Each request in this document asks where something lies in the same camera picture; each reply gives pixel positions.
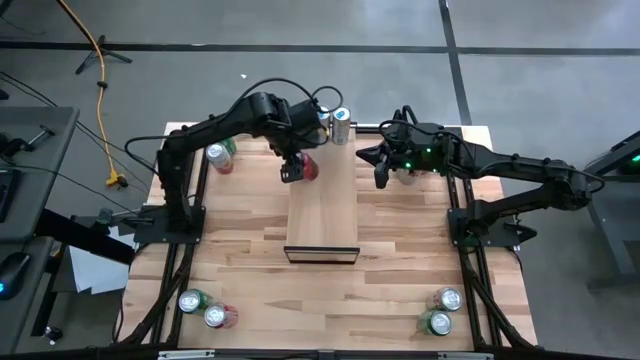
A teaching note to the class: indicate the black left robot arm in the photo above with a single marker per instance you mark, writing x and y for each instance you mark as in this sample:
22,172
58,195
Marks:
175,185

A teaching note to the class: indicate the black knob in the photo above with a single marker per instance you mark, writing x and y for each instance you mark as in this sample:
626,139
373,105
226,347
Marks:
52,333

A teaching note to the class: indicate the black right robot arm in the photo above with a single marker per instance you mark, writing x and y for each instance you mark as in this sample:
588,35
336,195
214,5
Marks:
525,167

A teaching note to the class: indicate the silver bracket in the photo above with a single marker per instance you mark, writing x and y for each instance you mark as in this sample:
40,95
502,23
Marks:
465,356
186,354

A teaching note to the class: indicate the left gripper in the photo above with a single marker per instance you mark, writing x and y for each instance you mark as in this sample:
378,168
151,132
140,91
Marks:
300,142

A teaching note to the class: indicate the grey metal stand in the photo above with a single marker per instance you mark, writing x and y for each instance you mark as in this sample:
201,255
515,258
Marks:
612,280

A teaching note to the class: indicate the red Coke can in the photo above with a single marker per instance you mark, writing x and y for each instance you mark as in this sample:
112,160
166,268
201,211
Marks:
310,167

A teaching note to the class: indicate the white paper sheets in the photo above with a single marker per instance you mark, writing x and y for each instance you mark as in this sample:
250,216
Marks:
95,275

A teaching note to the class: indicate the black keyboard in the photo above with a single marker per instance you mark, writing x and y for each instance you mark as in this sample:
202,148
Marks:
5,195

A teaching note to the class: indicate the black computer mouse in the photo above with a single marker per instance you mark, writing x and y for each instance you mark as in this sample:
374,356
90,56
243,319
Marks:
12,272

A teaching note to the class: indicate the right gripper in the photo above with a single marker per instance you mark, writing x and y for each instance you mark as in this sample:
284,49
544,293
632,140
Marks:
412,150

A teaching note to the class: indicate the black beam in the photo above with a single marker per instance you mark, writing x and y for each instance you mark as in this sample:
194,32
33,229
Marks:
100,246

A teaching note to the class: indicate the black clamp tool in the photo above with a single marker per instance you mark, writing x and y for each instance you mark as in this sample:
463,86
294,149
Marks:
12,145

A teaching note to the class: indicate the black aluminium rig frame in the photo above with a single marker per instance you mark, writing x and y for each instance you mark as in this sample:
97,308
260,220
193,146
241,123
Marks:
472,295

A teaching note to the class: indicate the red-white soda can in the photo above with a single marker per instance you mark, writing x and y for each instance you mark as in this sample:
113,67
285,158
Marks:
448,299

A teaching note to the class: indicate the silver Diet Coke can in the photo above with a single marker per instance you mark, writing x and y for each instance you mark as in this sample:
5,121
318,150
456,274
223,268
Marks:
407,177

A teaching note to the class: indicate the black tripod base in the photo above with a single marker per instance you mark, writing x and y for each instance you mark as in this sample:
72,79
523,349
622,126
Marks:
101,51

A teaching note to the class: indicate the grey side table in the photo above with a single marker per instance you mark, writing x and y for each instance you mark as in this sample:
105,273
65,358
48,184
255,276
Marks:
45,175
20,320

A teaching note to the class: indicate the green Sprite can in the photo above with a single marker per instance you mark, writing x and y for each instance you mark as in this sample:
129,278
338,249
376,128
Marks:
438,323
231,145
190,301

